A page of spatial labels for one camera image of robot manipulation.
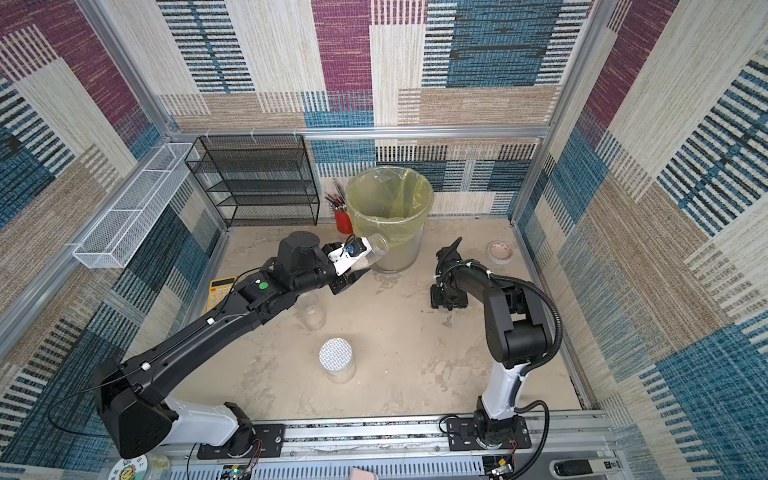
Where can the small jar with rice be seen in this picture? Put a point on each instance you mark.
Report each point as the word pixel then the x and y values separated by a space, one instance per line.
pixel 377 248

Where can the empty clear plastic jar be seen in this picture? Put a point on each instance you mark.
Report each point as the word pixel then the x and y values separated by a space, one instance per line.
pixel 310 312

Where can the yellow calculator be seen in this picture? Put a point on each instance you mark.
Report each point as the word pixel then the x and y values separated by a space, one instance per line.
pixel 218 291

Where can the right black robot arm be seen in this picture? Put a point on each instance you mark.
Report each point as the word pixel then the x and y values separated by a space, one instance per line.
pixel 523 331

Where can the black wire mesh shelf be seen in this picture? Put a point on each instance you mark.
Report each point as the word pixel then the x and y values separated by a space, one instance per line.
pixel 256 180

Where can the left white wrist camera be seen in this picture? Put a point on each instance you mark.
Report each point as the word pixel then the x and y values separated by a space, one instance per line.
pixel 349 256

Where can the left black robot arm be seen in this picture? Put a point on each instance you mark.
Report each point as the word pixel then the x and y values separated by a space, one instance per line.
pixel 132 397

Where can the jar with patterned white lid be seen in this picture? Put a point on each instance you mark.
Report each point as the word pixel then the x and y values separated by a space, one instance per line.
pixel 337 360

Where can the white wire mesh basket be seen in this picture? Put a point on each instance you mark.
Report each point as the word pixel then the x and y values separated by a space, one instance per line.
pixel 114 240

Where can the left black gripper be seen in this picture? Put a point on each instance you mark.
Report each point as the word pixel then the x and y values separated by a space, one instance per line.
pixel 346 281

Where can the tape roll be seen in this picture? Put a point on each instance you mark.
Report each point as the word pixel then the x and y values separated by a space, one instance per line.
pixel 500 252

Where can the bin with yellow bag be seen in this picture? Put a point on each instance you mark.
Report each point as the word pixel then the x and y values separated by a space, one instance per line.
pixel 395 203

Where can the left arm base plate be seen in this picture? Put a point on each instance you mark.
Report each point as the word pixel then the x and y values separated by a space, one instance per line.
pixel 263 440

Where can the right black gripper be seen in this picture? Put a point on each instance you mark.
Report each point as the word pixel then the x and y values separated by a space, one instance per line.
pixel 447 294

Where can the red pen holder cup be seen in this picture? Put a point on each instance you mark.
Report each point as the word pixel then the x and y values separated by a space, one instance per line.
pixel 343 221

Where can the pens in red cup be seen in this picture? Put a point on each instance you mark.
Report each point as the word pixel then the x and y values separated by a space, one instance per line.
pixel 336 198

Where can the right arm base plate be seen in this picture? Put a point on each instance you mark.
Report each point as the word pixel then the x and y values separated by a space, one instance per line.
pixel 470 434

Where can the aluminium front rail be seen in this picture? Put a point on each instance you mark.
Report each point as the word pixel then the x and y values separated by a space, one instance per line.
pixel 414 447

